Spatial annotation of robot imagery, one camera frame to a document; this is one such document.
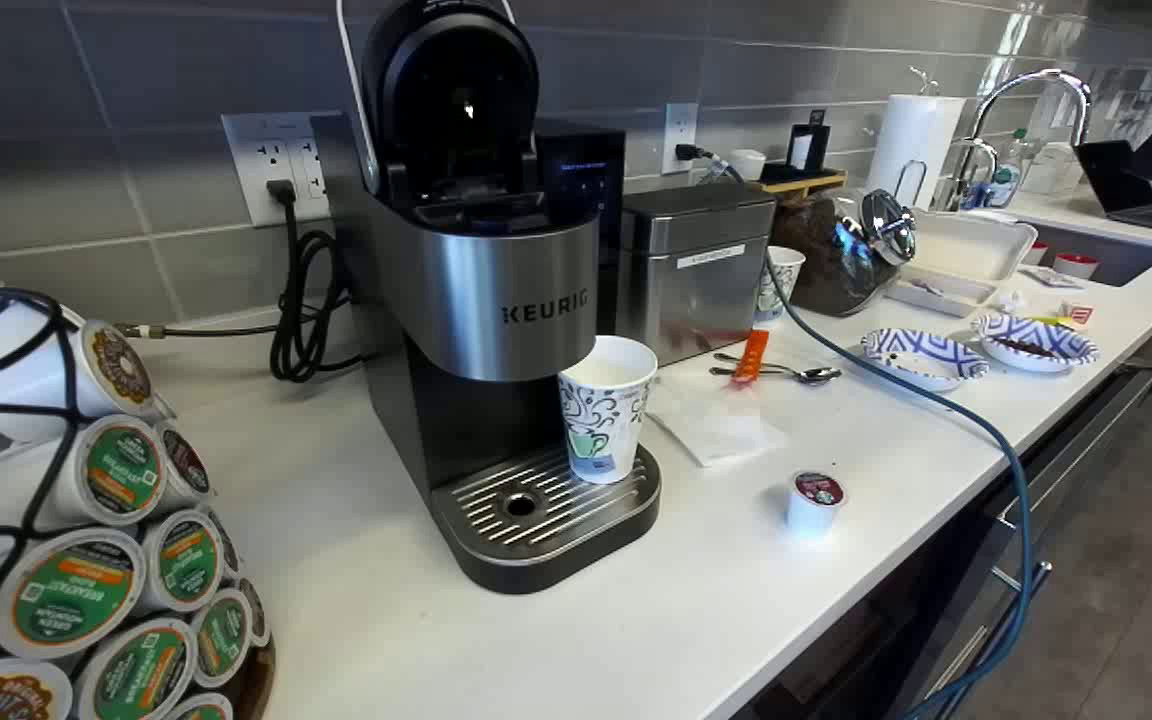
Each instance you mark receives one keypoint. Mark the white wall power outlet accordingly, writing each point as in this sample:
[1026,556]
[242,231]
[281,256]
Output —
[258,152]

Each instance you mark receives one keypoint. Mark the white paper towel roll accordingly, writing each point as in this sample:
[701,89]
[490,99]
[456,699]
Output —
[916,132]

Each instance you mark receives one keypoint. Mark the beige takeout clamshell container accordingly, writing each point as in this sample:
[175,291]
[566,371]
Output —
[971,246]

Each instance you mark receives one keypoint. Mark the green label coffee pod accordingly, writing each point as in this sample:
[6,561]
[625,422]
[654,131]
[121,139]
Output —
[221,637]
[184,561]
[201,705]
[136,670]
[68,591]
[121,471]

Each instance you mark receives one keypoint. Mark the blue patterned paper plate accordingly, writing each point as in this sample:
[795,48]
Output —
[1038,347]
[921,352]

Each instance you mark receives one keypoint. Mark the black laptop computer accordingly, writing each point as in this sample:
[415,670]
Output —
[1118,177]

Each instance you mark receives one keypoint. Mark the dark red label coffee pod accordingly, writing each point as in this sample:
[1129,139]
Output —
[252,609]
[181,463]

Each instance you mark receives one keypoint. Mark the red Starbucks coffee pod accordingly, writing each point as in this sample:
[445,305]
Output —
[819,500]

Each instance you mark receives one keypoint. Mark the chrome kitchen faucet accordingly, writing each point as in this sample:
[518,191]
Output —
[974,152]

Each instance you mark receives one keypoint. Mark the dark base cabinets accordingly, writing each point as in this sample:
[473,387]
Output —
[869,654]

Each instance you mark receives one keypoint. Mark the small white paper cup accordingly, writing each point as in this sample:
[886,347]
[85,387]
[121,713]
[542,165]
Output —
[780,272]

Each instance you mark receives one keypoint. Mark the steel kitchen sink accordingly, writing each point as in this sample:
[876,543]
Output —
[1097,256]

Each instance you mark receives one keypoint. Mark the black silver Keurig coffeemaker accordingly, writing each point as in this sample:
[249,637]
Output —
[497,292]

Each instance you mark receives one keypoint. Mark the wooden countertop rack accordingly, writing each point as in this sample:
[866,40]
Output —
[802,186]

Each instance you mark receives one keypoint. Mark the stainless steel napkin dispenser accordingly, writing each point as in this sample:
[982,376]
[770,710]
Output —
[699,283]

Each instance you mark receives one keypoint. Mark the small white wall outlet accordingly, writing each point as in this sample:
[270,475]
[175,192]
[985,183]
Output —
[677,125]

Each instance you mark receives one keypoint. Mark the orange small object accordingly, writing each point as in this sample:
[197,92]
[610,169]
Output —
[809,373]

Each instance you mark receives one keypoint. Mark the white paper napkin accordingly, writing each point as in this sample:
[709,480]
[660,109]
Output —
[719,427]

